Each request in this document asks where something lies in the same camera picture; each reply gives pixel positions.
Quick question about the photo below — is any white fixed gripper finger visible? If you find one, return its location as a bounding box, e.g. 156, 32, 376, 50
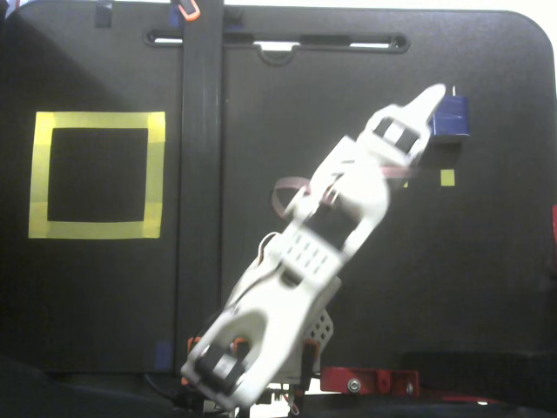
408, 84, 447, 127

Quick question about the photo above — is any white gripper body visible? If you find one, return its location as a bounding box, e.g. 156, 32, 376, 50
359, 104, 432, 170

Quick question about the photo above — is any blue power adapter block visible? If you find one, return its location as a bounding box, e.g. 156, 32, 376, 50
430, 84, 472, 147

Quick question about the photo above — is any white robot arm with base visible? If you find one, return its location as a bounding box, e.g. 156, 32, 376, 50
180, 134, 393, 413

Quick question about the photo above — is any yellow tape square outline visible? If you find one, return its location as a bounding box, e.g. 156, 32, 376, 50
28, 111, 167, 240

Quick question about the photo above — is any wrist servo cable loop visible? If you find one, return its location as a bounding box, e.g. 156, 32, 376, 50
272, 176, 312, 219

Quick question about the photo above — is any red angle bracket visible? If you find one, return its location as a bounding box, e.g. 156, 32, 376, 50
320, 366, 421, 398

